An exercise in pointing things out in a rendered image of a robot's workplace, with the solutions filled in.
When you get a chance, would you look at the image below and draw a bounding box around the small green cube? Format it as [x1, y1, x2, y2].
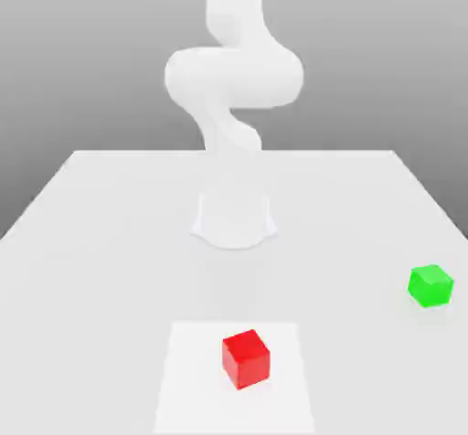
[407, 263, 455, 309]

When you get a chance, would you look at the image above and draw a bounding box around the small red cube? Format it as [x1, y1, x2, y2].
[221, 328, 271, 391]

